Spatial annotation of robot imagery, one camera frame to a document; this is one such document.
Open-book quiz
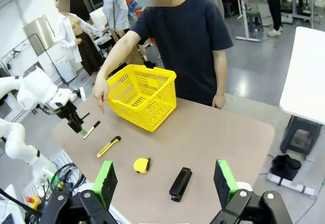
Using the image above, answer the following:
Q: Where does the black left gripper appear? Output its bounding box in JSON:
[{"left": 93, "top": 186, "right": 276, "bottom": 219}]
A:
[{"left": 54, "top": 102, "right": 88, "bottom": 137}]

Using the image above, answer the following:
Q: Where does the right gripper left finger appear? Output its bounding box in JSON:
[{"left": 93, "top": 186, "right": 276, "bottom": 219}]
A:
[{"left": 40, "top": 160, "right": 119, "bottom": 224}]

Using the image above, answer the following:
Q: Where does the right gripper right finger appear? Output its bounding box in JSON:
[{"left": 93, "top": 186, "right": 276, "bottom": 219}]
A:
[{"left": 210, "top": 159, "right": 293, "bottom": 224}]

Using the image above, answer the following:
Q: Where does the yellow utility knife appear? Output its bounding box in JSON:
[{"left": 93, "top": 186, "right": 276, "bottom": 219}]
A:
[{"left": 96, "top": 136, "right": 122, "bottom": 158}]

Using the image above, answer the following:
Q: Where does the person's left forearm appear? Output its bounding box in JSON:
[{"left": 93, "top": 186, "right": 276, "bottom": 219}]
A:
[{"left": 214, "top": 65, "right": 228, "bottom": 97}]

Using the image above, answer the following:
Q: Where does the person's right forearm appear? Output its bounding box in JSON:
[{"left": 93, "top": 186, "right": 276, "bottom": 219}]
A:
[{"left": 95, "top": 37, "right": 137, "bottom": 86}]

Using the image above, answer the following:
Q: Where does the yellow plastic shopping basket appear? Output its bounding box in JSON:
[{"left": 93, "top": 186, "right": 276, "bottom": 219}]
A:
[{"left": 106, "top": 64, "right": 177, "bottom": 133}]

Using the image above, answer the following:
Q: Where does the person in navy t-shirt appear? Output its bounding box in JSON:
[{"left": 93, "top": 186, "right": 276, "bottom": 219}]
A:
[{"left": 128, "top": 0, "right": 234, "bottom": 107}]

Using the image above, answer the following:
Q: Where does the standing person in light sweater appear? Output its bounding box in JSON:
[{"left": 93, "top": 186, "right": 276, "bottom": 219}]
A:
[{"left": 250, "top": 0, "right": 284, "bottom": 37}]

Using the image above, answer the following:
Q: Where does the person's right hand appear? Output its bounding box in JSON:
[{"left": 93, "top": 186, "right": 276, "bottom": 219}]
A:
[{"left": 92, "top": 78, "right": 110, "bottom": 114}]

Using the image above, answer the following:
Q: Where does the person's left hand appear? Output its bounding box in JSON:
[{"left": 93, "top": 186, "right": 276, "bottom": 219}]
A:
[{"left": 212, "top": 93, "right": 226, "bottom": 110}]

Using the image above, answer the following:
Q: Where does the white marker with black cap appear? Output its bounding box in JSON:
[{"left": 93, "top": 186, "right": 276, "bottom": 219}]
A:
[{"left": 83, "top": 120, "right": 101, "bottom": 140}]

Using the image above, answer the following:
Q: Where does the yellow tape measure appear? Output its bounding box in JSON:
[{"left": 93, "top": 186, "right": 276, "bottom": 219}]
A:
[{"left": 133, "top": 157, "right": 152, "bottom": 175}]

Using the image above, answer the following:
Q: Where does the black stapler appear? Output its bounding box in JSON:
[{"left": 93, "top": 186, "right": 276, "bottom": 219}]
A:
[{"left": 169, "top": 167, "right": 193, "bottom": 202}]

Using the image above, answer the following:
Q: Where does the white floor cabinet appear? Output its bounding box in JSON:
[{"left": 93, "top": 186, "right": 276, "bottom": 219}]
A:
[{"left": 52, "top": 56, "right": 77, "bottom": 83}]

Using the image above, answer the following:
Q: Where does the pair of black shoes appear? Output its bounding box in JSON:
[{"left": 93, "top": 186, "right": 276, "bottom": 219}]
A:
[{"left": 270, "top": 154, "right": 302, "bottom": 181}]

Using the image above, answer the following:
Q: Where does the yellow emergency stop button box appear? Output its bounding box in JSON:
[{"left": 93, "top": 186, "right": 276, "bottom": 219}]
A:
[{"left": 26, "top": 195, "right": 43, "bottom": 209}]

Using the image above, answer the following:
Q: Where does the mannequin with brown apron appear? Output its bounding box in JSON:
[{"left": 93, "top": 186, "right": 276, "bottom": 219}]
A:
[{"left": 54, "top": 0, "right": 105, "bottom": 77}]

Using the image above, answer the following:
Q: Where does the dark grey plastic stool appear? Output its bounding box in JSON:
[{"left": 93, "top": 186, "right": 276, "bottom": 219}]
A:
[{"left": 279, "top": 114, "right": 323, "bottom": 156}]

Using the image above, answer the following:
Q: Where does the silver metal board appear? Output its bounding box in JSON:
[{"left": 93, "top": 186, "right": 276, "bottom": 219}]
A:
[{"left": 22, "top": 14, "right": 56, "bottom": 57}]

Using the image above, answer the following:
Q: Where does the black keyboard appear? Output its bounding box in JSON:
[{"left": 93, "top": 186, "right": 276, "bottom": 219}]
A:
[{"left": 1, "top": 212, "right": 16, "bottom": 224}]

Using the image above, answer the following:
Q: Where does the mannequin in grey shirt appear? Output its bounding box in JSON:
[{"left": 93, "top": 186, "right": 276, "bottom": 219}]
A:
[{"left": 97, "top": 0, "right": 131, "bottom": 43}]

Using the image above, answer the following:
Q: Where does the large white table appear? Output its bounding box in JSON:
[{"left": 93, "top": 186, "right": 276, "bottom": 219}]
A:
[{"left": 266, "top": 26, "right": 325, "bottom": 197}]

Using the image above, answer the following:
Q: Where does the mannequin in orange clothes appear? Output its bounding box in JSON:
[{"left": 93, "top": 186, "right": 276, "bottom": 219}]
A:
[{"left": 111, "top": 0, "right": 140, "bottom": 20}]

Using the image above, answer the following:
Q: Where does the dark background stool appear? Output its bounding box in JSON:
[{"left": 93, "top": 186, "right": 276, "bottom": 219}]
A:
[{"left": 246, "top": 12, "right": 264, "bottom": 34}]

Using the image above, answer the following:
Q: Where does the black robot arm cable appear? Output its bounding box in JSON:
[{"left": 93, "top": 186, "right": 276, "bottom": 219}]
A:
[{"left": 35, "top": 102, "right": 59, "bottom": 116}]

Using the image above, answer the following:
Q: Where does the bundle of black base cables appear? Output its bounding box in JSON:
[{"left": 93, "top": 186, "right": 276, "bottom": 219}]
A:
[{"left": 49, "top": 162, "right": 87, "bottom": 197}]

